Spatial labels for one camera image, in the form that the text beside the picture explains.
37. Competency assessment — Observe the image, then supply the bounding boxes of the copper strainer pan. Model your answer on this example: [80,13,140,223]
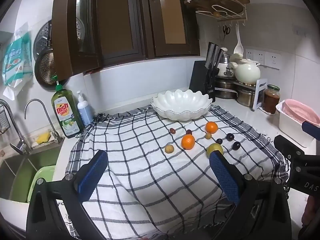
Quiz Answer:
[34,50,69,90]

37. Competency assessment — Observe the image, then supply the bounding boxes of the glass jar with sauce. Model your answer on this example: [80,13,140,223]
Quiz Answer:
[263,84,281,115]

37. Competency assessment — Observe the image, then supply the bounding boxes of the black white checkered cloth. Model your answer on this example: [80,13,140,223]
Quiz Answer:
[64,105,290,240]

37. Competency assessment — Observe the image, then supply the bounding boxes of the person's right hand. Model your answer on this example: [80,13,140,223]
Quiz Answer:
[301,194,320,229]

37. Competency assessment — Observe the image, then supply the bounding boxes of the teal plastic bag package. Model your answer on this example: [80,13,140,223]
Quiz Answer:
[2,22,34,100]

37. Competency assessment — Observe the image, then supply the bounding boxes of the black knife block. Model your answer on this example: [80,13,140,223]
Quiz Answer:
[189,60,216,103]

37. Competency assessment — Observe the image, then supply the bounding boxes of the white wire wall rack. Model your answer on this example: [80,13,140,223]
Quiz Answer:
[185,0,250,28]

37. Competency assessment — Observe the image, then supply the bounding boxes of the green plastic basin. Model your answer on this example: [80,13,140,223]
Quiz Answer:
[27,165,57,203]

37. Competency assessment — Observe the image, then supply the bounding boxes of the wide steel pot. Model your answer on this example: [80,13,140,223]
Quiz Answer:
[236,85,257,108]

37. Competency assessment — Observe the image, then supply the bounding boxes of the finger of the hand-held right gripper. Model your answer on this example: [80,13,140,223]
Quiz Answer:
[301,121,320,140]
[273,135,320,168]

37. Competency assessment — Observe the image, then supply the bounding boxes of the steel pot with lid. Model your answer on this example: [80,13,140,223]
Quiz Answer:
[216,47,236,79]

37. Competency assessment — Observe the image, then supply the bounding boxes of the grey handled knife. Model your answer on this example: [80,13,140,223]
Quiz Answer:
[214,48,224,72]
[205,42,215,70]
[209,44,220,71]

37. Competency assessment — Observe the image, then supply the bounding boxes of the brown window frame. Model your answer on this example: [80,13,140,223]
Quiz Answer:
[95,0,201,68]

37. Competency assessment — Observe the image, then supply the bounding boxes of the green dish soap bottle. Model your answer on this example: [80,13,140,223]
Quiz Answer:
[51,76,85,139]

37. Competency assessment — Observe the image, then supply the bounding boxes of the yellow sponge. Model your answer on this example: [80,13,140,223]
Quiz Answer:
[36,133,52,145]

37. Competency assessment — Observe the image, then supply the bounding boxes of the white plastic ladle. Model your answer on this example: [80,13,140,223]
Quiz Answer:
[234,25,244,55]

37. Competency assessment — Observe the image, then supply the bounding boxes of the black wire basket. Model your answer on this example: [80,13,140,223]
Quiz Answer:
[0,109,12,135]

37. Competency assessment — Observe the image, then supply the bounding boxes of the white plastic basin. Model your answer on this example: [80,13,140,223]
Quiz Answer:
[276,99,320,148]

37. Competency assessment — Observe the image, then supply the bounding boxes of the orange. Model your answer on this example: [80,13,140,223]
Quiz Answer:
[205,121,219,134]
[181,134,196,150]

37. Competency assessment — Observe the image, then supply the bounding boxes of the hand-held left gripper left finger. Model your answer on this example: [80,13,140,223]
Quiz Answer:
[26,149,109,240]

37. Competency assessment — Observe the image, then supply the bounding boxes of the steel kitchen sink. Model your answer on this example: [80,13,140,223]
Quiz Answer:
[0,145,63,203]

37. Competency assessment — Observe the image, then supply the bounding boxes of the large green round fruit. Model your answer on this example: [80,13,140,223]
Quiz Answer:
[206,143,224,158]

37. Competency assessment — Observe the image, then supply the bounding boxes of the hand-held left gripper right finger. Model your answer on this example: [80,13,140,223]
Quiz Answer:
[200,150,292,240]

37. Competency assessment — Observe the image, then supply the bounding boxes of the curved steel faucet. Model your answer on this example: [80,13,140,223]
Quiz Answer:
[24,99,64,144]

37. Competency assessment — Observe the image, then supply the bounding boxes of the brown open window sash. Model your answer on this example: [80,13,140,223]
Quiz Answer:
[51,0,103,78]

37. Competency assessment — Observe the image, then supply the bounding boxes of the blue pump soap bottle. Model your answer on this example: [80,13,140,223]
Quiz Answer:
[76,91,95,127]

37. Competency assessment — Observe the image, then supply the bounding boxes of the tall steel faucet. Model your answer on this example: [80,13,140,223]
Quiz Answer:
[0,99,33,155]

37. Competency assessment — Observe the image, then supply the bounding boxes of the steel pot with long handle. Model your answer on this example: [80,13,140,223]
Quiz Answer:
[214,79,238,100]

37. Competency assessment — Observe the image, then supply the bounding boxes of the cream ceramic pot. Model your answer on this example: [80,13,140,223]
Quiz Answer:
[229,52,261,85]

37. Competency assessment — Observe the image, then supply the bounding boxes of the white scalloped bowl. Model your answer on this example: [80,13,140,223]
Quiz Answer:
[150,89,213,122]

